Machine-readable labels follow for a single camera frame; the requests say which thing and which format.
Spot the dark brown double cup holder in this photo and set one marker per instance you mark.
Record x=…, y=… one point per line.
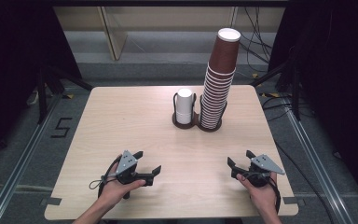
x=182, y=126

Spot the black tape numeral mark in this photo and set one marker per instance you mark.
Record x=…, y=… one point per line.
x=64, y=118

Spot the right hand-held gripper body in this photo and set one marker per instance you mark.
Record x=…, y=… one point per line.
x=266, y=163

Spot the beige wooden panel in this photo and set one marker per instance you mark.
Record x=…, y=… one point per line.
x=115, y=34

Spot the stack of brown cups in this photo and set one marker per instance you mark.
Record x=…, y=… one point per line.
x=220, y=93

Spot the metal floor rail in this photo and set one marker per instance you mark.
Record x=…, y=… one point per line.
x=329, y=186
x=11, y=183

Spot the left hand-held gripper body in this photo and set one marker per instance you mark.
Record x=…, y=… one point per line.
x=126, y=162

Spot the person's left hand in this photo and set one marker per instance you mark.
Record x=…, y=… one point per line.
x=115, y=191

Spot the black tripod stand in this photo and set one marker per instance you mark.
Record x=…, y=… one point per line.
x=296, y=99
x=42, y=99

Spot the black curtain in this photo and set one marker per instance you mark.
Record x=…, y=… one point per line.
x=12, y=62
x=338, y=77

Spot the person's right hand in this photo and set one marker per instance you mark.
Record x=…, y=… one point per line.
x=264, y=196

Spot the black tape strip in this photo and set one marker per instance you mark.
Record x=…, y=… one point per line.
x=293, y=200
x=51, y=201

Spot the stack of white cups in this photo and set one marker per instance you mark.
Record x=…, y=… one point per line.
x=184, y=105

